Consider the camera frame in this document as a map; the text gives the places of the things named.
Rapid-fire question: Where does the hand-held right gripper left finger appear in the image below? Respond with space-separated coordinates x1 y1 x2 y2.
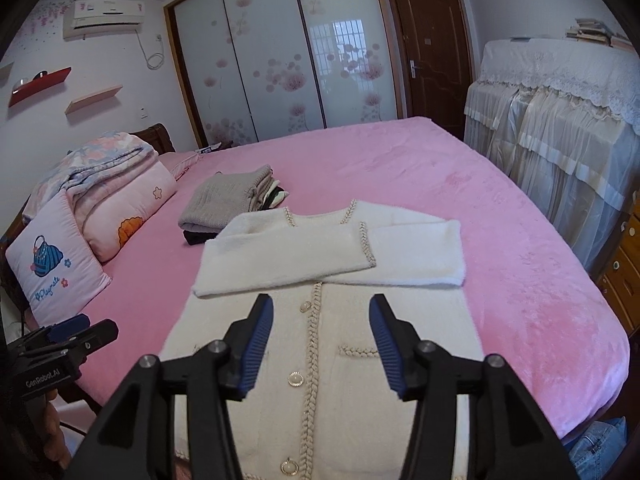
70 292 275 480

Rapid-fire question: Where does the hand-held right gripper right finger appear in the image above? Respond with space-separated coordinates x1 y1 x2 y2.
368 293 571 480

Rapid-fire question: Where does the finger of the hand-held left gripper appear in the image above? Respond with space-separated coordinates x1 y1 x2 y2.
50 319 120 363
22 313 92 343

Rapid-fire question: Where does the white fluffy cardigan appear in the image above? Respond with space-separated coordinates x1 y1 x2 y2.
159 200 483 480

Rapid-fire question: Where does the pink pillow with bag print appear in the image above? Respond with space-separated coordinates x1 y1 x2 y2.
5 190 113 328

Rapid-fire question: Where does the pale folded garment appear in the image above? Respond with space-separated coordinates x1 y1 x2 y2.
257 180 291 211

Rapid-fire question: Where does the grey folded sweater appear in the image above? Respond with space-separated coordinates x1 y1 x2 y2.
178 164 275 233

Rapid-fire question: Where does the floral folded blanket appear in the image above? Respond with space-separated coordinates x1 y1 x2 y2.
22 131 160 221

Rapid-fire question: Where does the flat pink pillow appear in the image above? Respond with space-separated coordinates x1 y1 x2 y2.
157 150 206 181

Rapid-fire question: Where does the pink bed blanket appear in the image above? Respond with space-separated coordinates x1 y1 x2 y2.
75 116 630 441

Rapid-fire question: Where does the wooden headboard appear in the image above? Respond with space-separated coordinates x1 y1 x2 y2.
127 123 177 156

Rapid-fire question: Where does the person's blue jeans leg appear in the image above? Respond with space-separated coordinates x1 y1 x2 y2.
562 416 630 480

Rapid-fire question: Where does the yellow wooden drawer cabinet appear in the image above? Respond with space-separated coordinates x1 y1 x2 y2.
595 212 640 336

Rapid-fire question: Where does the lace-covered furniture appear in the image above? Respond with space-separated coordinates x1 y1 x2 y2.
463 37 640 276

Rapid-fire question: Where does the flower-print sliding wardrobe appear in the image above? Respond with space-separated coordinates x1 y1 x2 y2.
163 0 401 150

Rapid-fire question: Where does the brown wooden door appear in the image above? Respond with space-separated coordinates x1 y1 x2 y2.
384 0 475 142

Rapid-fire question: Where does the white air conditioner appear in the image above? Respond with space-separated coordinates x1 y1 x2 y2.
62 0 146 40

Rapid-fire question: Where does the stack of books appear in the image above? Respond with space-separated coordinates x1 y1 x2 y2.
565 18 633 53

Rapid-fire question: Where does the red wall shelf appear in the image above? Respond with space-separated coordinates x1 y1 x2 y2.
7 66 72 108

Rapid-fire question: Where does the white power cable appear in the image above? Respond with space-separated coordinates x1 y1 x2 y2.
136 30 166 70

